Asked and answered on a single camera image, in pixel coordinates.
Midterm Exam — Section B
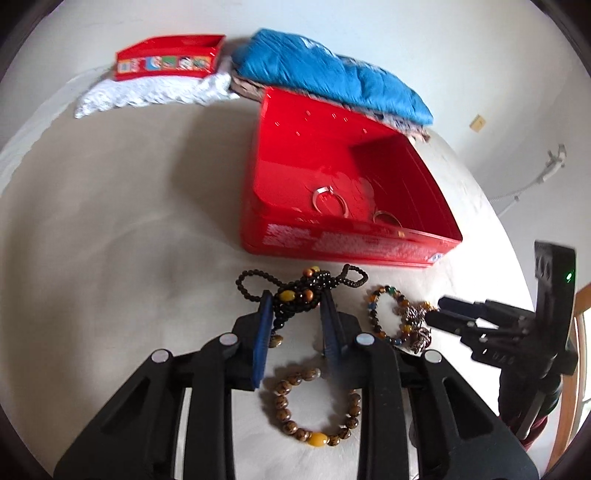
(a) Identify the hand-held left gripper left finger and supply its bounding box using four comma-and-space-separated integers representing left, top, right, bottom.
53, 291, 274, 480

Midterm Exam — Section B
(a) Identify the dark red cloth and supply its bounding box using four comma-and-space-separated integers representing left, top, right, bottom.
516, 385, 561, 449

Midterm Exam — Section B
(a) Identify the white lace cloth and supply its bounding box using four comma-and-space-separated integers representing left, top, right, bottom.
74, 59, 242, 119

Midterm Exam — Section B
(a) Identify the wooden furniture edge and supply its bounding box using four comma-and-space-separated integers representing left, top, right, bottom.
549, 284, 591, 467

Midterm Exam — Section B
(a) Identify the red tin box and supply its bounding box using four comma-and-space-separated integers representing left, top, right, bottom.
240, 87, 463, 269

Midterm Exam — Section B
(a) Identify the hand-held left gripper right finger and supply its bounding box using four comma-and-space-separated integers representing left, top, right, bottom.
320, 291, 539, 480

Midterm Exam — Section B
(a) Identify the brown bead bracelet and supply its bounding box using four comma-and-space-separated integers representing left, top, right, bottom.
270, 364, 362, 448

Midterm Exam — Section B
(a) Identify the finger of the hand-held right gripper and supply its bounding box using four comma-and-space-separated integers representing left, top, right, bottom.
424, 311, 533, 366
437, 296, 539, 325

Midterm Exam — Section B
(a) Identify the patterned folded cloth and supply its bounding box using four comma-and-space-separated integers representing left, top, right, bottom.
230, 74, 433, 143

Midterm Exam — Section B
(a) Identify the blue folded cloth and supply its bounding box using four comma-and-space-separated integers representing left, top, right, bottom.
230, 28, 435, 127

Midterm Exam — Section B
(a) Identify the red tin lid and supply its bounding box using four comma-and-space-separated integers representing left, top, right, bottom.
115, 34, 226, 82

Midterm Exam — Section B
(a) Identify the multicolour bead bracelet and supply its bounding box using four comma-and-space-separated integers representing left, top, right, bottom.
368, 284, 435, 355

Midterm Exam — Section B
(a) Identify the black bead necklace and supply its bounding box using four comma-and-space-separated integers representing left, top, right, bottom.
236, 264, 369, 348

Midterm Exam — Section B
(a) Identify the white wall cable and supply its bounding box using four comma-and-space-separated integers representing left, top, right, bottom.
493, 144, 568, 216

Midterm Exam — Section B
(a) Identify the silver open ring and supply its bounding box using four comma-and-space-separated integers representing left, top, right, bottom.
311, 185, 348, 217

